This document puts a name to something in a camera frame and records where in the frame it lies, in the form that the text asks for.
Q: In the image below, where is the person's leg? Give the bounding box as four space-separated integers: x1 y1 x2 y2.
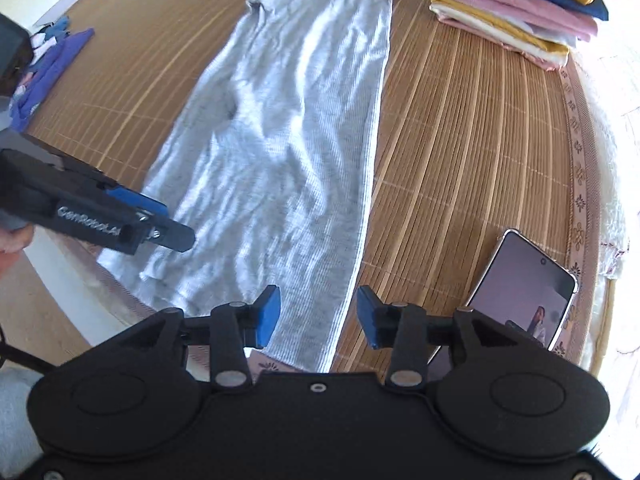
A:
0 366 49 480

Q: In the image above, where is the person's left hand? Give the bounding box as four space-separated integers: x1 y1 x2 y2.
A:
0 224 36 281

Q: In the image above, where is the purple knit garment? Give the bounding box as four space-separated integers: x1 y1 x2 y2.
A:
9 27 96 134

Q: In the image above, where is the smartphone with clear case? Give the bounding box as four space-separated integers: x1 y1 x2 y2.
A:
462 228 580 352

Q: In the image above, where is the light grey knit garment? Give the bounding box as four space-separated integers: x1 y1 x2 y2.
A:
96 0 402 374

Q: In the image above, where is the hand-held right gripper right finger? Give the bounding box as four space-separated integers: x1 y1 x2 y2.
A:
356 285 544 393

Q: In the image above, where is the pile of unfolded clothes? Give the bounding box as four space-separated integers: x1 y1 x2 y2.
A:
27 15 72 57

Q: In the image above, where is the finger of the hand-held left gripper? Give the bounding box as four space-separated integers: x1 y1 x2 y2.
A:
134 214 197 254
106 186 169 217

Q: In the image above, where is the stack of folded clothes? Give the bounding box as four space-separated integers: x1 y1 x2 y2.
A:
429 0 640 72

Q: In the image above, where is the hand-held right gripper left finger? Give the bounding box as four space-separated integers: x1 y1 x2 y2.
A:
106 284 282 393

